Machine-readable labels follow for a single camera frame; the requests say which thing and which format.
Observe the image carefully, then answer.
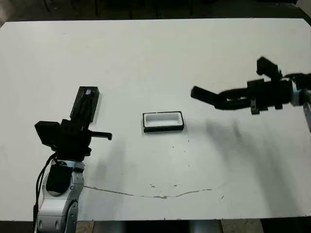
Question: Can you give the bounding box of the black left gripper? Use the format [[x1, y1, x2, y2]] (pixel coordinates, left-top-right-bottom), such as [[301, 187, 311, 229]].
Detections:
[[52, 94, 113, 161]]

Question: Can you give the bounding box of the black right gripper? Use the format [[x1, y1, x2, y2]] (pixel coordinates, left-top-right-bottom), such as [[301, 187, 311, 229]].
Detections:
[[213, 79, 294, 115]]

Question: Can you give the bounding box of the black box lid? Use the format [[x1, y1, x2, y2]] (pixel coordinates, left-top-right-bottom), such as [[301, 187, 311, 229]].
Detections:
[[69, 86, 101, 123]]

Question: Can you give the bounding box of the black box base white lining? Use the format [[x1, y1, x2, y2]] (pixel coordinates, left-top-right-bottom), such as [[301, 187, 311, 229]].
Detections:
[[142, 110, 185, 133]]

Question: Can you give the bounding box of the silver right robot leg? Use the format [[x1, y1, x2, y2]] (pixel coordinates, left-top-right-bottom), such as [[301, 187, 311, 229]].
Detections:
[[191, 220, 223, 233]]

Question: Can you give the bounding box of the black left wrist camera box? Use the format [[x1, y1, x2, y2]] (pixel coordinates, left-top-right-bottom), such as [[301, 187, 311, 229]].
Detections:
[[34, 120, 64, 148]]

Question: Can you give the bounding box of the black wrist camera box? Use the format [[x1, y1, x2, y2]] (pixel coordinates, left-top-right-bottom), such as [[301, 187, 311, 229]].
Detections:
[[34, 120, 64, 148], [256, 57, 282, 81]]

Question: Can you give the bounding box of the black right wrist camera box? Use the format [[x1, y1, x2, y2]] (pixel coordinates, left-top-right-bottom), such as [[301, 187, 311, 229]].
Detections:
[[256, 57, 282, 81]]

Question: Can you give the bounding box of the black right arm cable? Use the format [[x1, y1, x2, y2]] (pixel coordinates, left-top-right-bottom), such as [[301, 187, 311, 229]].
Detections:
[[283, 71, 311, 81]]

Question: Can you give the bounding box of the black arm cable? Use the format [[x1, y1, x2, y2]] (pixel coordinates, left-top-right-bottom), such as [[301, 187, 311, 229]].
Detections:
[[33, 155, 58, 233], [283, 71, 311, 81]]

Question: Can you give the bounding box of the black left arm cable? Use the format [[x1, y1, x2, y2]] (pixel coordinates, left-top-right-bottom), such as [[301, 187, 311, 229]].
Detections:
[[33, 155, 58, 233]]

